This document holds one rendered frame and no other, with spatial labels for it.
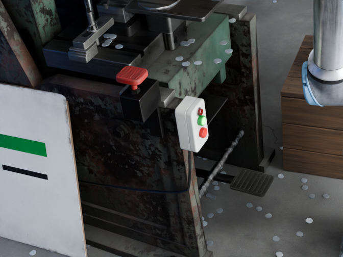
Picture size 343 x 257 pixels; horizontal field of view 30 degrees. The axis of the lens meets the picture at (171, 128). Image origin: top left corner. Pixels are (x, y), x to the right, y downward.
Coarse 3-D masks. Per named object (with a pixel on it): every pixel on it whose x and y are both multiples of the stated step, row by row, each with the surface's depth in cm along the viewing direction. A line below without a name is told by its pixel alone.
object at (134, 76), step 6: (126, 66) 158; (132, 66) 158; (120, 72) 156; (126, 72) 156; (132, 72) 155; (138, 72) 155; (144, 72) 155; (120, 78) 154; (126, 78) 154; (132, 78) 153; (138, 78) 153; (144, 78) 154; (132, 84) 153; (138, 84) 153
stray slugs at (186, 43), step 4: (232, 20) 193; (104, 36) 183; (108, 36) 183; (112, 36) 182; (108, 40) 181; (188, 40) 187; (192, 40) 186; (224, 40) 184; (104, 44) 179; (108, 44) 179; (120, 44) 178; (180, 44) 186; (184, 44) 185; (188, 44) 185; (220, 44) 183; (224, 44) 182; (228, 52) 179; (176, 60) 179; (180, 60) 179; (216, 60) 176; (220, 60) 176; (184, 64) 177; (188, 64) 176; (196, 64) 176
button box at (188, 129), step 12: (180, 108) 164; (192, 108) 163; (204, 108) 168; (180, 120) 165; (192, 120) 163; (180, 132) 167; (192, 132) 165; (180, 144) 170; (192, 144) 168; (156, 192) 188; (168, 192) 186; (180, 192) 183
